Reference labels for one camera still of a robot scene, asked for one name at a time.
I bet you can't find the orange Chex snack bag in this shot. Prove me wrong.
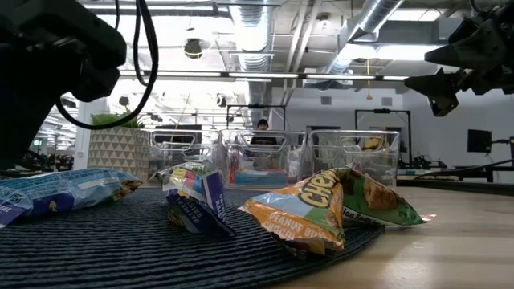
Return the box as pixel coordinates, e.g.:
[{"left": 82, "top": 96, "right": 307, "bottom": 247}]
[{"left": 239, "top": 162, "right": 438, "bottom": 258}]

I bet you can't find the yellow hanging pendant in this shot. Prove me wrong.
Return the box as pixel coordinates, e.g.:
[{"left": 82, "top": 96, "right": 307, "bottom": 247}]
[{"left": 365, "top": 59, "right": 373, "bottom": 101}]

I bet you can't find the round dark blue woven placemat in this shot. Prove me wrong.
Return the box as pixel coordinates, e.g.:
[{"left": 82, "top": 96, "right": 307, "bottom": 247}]
[{"left": 0, "top": 187, "right": 386, "bottom": 289}]

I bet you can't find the person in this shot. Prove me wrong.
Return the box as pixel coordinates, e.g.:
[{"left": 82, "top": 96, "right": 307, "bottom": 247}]
[
  {"left": 362, "top": 136, "right": 387, "bottom": 152},
  {"left": 251, "top": 118, "right": 279, "bottom": 145}
]

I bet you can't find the blue wrapper granola bar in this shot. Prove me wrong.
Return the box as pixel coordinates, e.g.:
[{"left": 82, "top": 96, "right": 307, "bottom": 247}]
[
  {"left": 0, "top": 168, "right": 124, "bottom": 229},
  {"left": 110, "top": 172, "right": 145, "bottom": 202}
]

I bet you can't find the black background bench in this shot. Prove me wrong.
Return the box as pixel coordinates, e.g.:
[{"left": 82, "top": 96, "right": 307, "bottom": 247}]
[{"left": 397, "top": 160, "right": 514, "bottom": 184}]

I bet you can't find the black monitor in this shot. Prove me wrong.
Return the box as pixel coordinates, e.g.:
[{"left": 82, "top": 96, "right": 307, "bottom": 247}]
[{"left": 467, "top": 128, "right": 493, "bottom": 154}]

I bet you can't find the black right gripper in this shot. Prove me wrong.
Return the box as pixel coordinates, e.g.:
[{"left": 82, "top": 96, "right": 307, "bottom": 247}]
[{"left": 403, "top": 0, "right": 514, "bottom": 118}]

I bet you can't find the small light blue granola bar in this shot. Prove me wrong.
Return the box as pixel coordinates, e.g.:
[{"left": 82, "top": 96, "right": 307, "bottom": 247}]
[{"left": 235, "top": 170, "right": 289, "bottom": 186}]

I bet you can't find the clear plastic bin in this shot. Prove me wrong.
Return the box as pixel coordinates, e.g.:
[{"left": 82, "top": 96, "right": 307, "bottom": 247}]
[
  {"left": 219, "top": 128, "right": 308, "bottom": 189},
  {"left": 305, "top": 128, "right": 402, "bottom": 189},
  {"left": 138, "top": 128, "right": 222, "bottom": 188}
]

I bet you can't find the ceiling light strip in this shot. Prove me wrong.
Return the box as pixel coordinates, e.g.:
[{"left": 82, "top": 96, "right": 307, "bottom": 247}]
[{"left": 118, "top": 68, "right": 410, "bottom": 83}]

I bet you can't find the black background rig frame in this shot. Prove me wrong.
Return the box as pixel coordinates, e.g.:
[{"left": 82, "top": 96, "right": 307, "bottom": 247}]
[
  {"left": 354, "top": 108, "right": 413, "bottom": 165},
  {"left": 226, "top": 103, "right": 288, "bottom": 132}
]

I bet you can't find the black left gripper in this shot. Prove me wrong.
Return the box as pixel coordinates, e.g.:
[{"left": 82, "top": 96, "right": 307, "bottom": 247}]
[{"left": 0, "top": 0, "right": 84, "bottom": 170}]

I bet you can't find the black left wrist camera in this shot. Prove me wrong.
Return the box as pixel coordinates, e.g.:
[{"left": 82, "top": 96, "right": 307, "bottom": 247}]
[{"left": 39, "top": 0, "right": 129, "bottom": 104}]

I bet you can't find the succulent in triangle-pattern pot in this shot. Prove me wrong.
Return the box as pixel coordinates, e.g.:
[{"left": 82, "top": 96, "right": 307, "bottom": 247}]
[{"left": 87, "top": 112, "right": 152, "bottom": 181}]

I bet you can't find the purple oatmeal raisin granola bar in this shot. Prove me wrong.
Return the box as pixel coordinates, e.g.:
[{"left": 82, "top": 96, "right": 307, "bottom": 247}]
[{"left": 154, "top": 161, "right": 237, "bottom": 237}]

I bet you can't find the silver ventilation duct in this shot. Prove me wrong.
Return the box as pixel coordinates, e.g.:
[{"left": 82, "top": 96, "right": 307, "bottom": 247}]
[
  {"left": 320, "top": 0, "right": 405, "bottom": 77},
  {"left": 228, "top": 0, "right": 275, "bottom": 129}
]

